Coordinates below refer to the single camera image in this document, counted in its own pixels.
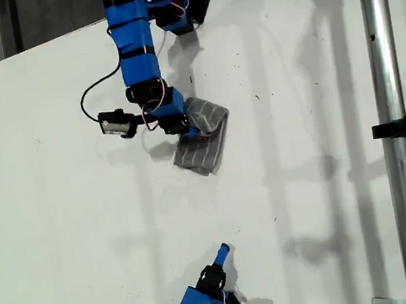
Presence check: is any grey striped towel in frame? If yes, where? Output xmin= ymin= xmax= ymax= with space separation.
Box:
xmin=165 ymin=92 xmax=238 ymax=181

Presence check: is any black camera stalk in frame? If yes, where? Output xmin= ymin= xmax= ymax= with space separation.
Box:
xmin=118 ymin=109 xmax=150 ymax=141

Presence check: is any black camera box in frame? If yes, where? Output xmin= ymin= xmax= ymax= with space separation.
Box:
xmin=96 ymin=108 xmax=130 ymax=139

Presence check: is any black camera cable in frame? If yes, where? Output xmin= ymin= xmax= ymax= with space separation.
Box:
xmin=75 ymin=56 xmax=129 ymax=123

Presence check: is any steel post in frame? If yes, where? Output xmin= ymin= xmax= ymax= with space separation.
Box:
xmin=358 ymin=0 xmax=406 ymax=304

